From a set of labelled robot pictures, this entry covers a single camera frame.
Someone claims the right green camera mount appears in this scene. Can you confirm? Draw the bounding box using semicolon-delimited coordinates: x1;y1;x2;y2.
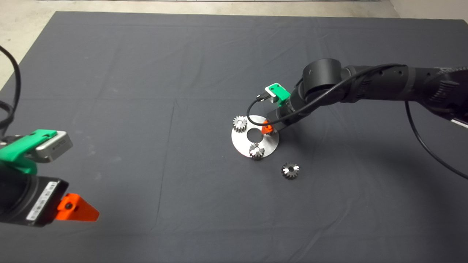
268;83;291;107

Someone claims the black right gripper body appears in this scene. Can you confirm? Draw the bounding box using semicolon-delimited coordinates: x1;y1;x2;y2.
266;97;302;133

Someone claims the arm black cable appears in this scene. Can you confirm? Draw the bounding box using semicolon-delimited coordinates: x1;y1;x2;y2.
0;45;21;139
247;64;468;180

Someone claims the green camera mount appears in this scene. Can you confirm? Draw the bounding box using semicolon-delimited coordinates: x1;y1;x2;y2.
0;129;58;175
268;83;291;107

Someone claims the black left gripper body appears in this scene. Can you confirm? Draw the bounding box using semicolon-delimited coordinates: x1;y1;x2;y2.
0;175;69;228

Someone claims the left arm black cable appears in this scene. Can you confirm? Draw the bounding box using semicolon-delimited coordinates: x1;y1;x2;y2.
0;45;21;139

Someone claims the small steel gear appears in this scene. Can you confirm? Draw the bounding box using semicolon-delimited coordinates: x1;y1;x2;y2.
249;142;266;160
233;115;249;133
281;162;301;180

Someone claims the dark grey table cloth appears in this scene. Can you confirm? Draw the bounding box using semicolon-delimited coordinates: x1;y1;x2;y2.
0;11;468;263

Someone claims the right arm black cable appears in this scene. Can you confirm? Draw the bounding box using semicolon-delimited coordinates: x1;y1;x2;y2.
247;64;468;180

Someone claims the round metal plate with pins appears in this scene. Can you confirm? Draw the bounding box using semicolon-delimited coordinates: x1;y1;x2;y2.
231;115;280;159

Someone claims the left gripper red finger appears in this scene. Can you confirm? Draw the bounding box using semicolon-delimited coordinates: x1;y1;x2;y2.
56;193;100;222

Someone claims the left green camera mount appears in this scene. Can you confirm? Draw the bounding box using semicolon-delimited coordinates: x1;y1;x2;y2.
0;129;58;175

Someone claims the left wrist grey camera box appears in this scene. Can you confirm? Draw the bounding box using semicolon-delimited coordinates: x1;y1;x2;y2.
33;131;73;163

